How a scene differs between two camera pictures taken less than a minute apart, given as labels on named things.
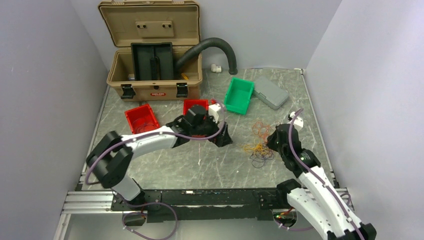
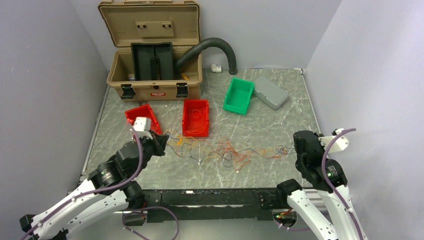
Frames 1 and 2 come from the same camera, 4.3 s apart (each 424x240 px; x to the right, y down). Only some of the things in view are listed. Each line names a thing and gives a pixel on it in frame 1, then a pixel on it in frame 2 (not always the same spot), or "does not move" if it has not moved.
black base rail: x=203 y=204 does not move
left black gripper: x=223 y=138 -> x=159 y=142
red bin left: x=142 y=119 does not move
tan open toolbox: x=128 y=21 does not move
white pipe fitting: x=215 y=68 does not move
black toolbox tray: x=153 y=61 does not move
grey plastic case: x=269 y=93 does not move
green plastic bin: x=238 y=95 does not move
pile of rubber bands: x=259 y=157 -> x=191 y=151
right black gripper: x=270 y=139 -> x=320 y=147
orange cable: x=258 y=128 -> x=238 y=154
